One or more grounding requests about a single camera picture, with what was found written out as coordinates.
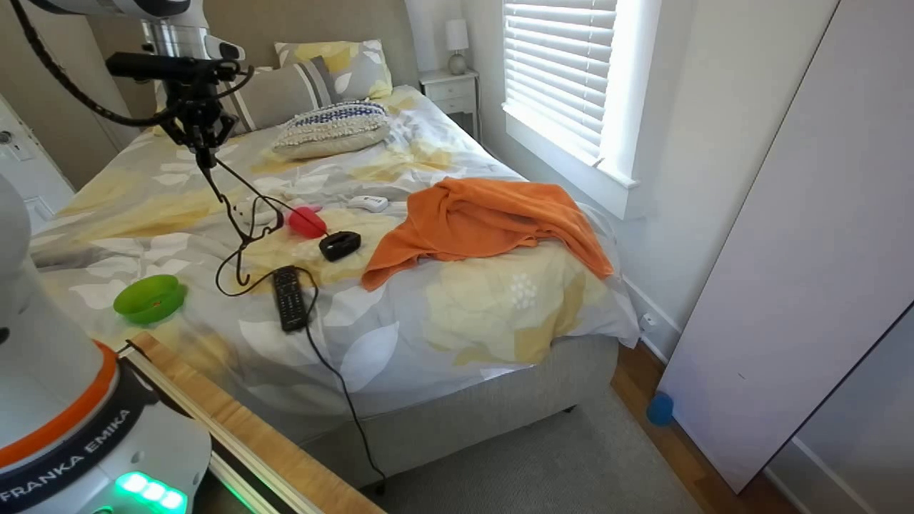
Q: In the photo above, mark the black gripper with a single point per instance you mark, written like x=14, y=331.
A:
x=196, y=104

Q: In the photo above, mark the black clothes hanger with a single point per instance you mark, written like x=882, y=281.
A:
x=249, y=194

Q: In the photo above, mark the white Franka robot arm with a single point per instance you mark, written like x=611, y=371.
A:
x=59, y=381

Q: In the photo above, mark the grey striped pillow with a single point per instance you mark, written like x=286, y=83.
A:
x=275, y=94

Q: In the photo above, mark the blue white beaded cushion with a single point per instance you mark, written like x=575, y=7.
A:
x=329, y=133

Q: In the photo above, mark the pink and red toy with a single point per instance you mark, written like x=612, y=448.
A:
x=306, y=224

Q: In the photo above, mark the green plastic bowl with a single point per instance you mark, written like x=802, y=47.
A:
x=149, y=297

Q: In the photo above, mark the small black oval device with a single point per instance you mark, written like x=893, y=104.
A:
x=342, y=245

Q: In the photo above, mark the yellow grey floral pillow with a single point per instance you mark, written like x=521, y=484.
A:
x=352, y=67

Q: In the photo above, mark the grey upholstered headboard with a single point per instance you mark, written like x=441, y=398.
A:
x=316, y=21

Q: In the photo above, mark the white remote control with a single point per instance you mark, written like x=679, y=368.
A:
x=371, y=200

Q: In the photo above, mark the black remote control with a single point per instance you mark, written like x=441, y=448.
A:
x=291, y=301

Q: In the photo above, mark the white nightstand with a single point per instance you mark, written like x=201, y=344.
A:
x=452, y=94

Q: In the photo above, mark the white table lamp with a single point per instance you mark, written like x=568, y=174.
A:
x=458, y=38

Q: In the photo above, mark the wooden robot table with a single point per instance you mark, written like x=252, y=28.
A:
x=258, y=428

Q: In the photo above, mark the orange cloth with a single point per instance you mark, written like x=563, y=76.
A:
x=486, y=224

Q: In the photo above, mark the yellow white bed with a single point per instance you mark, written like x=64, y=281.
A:
x=458, y=314

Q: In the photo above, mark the white window blinds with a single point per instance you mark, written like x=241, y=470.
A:
x=558, y=76

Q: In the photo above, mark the grey bed base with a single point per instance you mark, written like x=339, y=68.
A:
x=476, y=410

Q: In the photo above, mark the blue ball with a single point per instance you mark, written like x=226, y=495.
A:
x=661, y=405

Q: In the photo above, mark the large white board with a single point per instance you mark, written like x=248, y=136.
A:
x=781, y=245

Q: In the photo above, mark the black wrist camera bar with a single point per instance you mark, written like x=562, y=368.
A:
x=172, y=67

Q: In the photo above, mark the metal rail on table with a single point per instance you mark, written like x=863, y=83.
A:
x=234, y=487

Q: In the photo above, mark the white window frame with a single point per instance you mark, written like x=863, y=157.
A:
x=639, y=94

